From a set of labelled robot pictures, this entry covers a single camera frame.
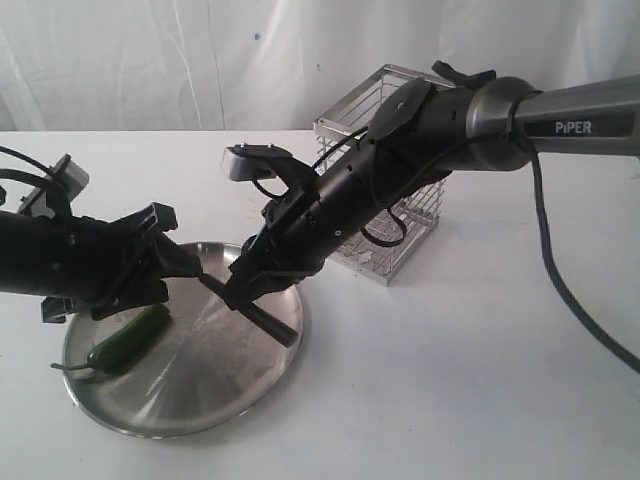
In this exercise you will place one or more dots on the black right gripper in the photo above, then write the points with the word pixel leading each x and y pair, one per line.
pixel 317 214

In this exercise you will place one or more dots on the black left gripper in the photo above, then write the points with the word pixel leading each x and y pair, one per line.
pixel 82 264

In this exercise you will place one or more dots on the black kitchen knife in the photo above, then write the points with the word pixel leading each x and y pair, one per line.
pixel 269 324

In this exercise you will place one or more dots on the green cucumber with stem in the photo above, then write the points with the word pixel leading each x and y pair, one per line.
pixel 126 343

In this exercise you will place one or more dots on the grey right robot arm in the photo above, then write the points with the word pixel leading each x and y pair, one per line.
pixel 419 135

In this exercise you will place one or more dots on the round stainless steel plate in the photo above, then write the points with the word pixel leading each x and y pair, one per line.
pixel 208 366

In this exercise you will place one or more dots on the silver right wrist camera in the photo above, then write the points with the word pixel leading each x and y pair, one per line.
pixel 245 162

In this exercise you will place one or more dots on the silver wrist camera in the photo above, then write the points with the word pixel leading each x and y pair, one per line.
pixel 71 178
pixel 245 162

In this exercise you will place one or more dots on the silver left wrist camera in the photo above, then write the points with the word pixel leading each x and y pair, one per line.
pixel 71 178

